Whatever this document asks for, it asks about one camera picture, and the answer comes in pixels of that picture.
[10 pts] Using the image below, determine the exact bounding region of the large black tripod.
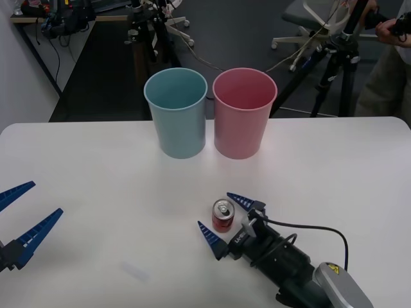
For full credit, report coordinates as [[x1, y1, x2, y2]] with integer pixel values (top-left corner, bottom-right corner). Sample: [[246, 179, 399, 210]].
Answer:
[[272, 0, 363, 118]]

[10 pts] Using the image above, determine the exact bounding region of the person's hand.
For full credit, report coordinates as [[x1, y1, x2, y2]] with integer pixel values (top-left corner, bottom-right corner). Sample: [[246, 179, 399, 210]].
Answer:
[[374, 19, 403, 46]]

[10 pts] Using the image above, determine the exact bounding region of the wood edged desk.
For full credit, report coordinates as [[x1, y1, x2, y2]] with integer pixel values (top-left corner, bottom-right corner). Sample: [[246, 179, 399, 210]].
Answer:
[[9, 0, 145, 97]]

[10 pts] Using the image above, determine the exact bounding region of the black bag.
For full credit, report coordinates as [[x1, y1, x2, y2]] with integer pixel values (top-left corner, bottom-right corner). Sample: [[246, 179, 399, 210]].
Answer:
[[40, 0, 97, 39]]

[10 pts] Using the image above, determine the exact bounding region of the red drink can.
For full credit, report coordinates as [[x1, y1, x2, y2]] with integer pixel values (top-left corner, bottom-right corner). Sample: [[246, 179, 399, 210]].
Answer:
[[211, 198, 236, 234]]

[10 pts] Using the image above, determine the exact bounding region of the black tripod stand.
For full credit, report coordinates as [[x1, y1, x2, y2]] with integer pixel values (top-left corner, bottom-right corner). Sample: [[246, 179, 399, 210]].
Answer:
[[123, 0, 181, 80]]

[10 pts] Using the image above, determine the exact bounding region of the grey seat office chair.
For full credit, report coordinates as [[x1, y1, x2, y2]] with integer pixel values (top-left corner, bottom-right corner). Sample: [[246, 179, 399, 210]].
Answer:
[[271, 0, 380, 72]]

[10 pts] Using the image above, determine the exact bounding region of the beige cable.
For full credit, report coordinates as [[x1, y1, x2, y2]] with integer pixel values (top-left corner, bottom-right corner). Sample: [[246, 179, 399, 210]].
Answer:
[[162, 0, 356, 73]]

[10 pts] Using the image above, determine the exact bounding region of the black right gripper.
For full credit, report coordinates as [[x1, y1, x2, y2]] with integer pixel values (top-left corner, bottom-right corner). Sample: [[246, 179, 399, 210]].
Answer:
[[197, 191, 284, 262]]

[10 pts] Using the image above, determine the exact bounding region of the thin black cable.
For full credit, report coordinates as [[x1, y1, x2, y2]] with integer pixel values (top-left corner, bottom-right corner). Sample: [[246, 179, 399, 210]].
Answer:
[[35, 30, 62, 96]]

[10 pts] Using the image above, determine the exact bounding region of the pink plastic bin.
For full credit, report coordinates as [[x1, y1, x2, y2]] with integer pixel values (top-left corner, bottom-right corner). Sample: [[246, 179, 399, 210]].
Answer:
[[212, 67, 278, 160]]

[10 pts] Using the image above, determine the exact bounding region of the white office chair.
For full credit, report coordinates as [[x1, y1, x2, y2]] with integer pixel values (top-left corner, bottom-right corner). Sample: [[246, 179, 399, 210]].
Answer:
[[164, 0, 196, 47]]

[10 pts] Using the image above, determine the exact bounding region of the black control handle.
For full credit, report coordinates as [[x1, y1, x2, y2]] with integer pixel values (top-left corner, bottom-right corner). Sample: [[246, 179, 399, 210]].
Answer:
[[364, 10, 411, 43]]

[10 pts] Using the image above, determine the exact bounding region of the person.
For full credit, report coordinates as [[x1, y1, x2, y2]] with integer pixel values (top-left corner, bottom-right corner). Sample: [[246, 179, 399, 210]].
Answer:
[[354, 0, 411, 118]]

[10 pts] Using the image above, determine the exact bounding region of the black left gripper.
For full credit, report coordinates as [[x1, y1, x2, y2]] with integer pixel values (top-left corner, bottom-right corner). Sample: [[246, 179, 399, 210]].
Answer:
[[0, 180, 64, 274]]

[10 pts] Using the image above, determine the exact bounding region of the pale blue plastic bin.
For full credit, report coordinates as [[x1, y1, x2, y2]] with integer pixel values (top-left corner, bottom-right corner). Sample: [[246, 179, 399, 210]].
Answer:
[[143, 67, 208, 160]]

